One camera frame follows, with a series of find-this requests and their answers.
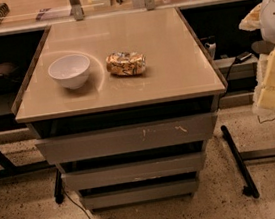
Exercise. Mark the grey top drawer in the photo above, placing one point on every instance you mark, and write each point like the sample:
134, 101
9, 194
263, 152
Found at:
119, 140

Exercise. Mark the grey drawer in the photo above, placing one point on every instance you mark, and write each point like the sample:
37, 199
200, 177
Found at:
119, 140
141, 194
136, 171

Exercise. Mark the grey drawer cabinet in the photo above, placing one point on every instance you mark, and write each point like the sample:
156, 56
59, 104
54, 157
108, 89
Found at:
123, 106

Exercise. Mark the grey middle drawer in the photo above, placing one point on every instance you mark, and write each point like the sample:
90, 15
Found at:
136, 171

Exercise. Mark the grey bottom drawer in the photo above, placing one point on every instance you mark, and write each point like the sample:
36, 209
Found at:
141, 194

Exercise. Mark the crushed gold drink can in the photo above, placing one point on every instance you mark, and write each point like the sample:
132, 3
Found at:
126, 64

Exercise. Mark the white ceramic bowl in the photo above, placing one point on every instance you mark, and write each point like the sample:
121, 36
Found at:
71, 71

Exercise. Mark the black phone on shelf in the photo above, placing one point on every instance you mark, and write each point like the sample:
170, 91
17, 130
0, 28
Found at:
243, 57

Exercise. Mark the black table leg bar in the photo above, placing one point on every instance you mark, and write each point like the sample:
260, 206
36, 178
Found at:
250, 189

